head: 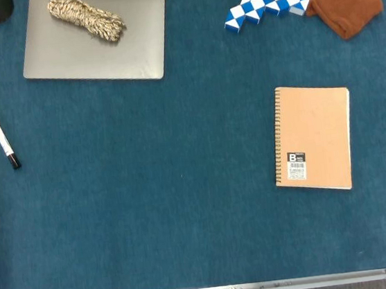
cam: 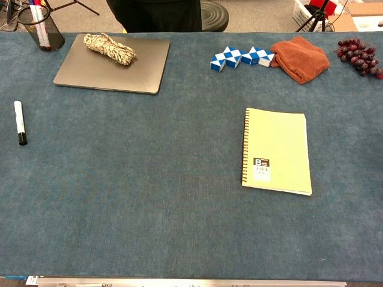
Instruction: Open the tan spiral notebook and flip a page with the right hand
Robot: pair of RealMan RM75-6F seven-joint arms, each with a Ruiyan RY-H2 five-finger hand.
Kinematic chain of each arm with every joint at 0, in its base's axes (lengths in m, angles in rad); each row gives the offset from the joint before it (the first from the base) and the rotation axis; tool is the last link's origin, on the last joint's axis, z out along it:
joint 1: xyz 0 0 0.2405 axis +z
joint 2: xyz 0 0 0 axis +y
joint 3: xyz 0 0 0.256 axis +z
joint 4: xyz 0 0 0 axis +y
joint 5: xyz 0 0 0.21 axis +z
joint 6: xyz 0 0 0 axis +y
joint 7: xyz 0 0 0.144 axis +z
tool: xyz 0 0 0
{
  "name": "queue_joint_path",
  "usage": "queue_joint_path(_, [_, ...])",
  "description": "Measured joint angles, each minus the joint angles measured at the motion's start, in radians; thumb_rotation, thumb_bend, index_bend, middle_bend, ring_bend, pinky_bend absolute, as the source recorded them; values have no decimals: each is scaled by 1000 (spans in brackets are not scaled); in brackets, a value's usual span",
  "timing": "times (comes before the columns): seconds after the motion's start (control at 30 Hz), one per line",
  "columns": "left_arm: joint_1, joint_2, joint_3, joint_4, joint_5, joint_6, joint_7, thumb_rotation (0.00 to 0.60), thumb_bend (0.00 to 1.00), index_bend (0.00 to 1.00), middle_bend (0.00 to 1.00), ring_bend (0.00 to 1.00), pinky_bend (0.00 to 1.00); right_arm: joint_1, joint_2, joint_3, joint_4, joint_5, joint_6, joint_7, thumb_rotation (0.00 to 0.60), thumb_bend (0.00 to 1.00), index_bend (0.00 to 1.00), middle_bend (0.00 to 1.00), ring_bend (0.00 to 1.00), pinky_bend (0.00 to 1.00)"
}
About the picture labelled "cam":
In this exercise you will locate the yellow spiral notebook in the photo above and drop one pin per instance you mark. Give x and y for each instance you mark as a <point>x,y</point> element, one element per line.
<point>278,140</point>

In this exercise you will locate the blue table cloth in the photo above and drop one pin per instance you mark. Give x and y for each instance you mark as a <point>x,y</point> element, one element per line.
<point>149,179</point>

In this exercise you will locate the blue white snake puzzle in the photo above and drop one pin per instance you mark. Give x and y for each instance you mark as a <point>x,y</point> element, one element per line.
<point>236,58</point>

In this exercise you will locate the grey closed laptop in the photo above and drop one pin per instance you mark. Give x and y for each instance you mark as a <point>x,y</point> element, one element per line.
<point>119,71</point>

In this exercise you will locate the black round stool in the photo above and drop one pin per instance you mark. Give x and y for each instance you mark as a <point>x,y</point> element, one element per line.
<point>215,15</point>

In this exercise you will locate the person in black trousers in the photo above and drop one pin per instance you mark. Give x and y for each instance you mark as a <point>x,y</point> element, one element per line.
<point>155,15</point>

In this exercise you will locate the orange folded towel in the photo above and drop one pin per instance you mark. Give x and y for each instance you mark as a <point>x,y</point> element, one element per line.
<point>302,58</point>

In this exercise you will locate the white plastic crate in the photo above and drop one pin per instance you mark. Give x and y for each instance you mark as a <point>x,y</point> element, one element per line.
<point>302,13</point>

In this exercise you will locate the white black marker pen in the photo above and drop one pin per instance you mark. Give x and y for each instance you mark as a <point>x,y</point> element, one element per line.
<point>19,121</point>

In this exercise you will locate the black mesh pen holder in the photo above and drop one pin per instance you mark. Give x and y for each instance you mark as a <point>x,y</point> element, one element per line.
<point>49,34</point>

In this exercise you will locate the black tripod leg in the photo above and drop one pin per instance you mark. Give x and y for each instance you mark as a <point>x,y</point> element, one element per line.
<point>74,5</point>

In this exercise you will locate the dark red grape bunch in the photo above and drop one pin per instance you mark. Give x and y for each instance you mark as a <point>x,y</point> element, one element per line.
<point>359,56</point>

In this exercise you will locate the white marker in holder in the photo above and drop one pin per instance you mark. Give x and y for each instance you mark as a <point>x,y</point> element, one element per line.
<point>40,28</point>

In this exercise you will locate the brown cardboard box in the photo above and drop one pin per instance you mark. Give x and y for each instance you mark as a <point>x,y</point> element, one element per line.
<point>344,21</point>

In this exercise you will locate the silver metal table rail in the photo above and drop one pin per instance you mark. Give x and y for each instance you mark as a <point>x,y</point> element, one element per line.
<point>185,282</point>

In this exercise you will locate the black camera tripod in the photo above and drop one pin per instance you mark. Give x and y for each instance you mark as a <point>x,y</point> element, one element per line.
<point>315,16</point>

